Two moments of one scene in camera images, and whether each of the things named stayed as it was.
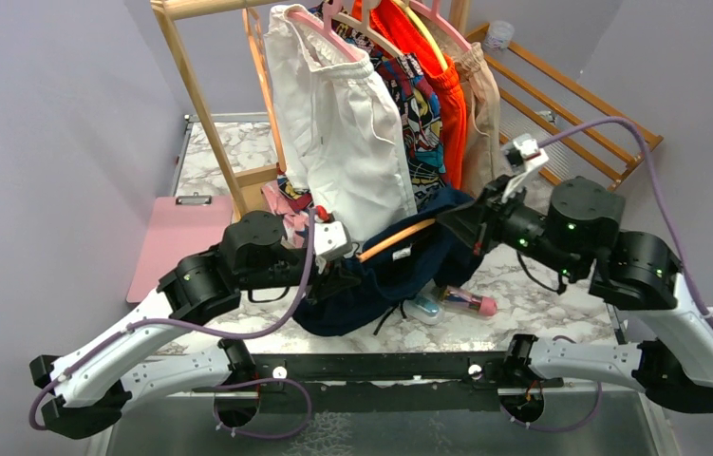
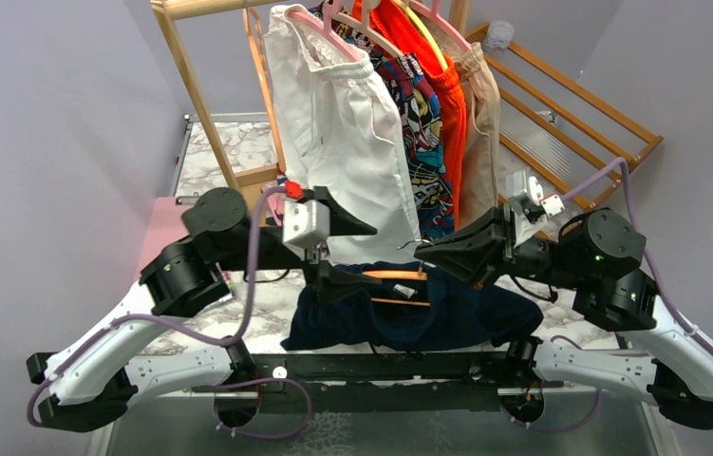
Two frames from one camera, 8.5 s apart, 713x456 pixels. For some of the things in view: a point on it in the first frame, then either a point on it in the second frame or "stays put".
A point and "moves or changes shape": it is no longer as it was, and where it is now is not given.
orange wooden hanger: x=384 y=245 → x=392 y=275
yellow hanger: x=426 y=30 stays put
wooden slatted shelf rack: x=582 y=135 stays put
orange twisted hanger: x=254 y=31 stays put
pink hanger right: x=434 y=13 stays put
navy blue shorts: x=425 y=259 moves or changes shape
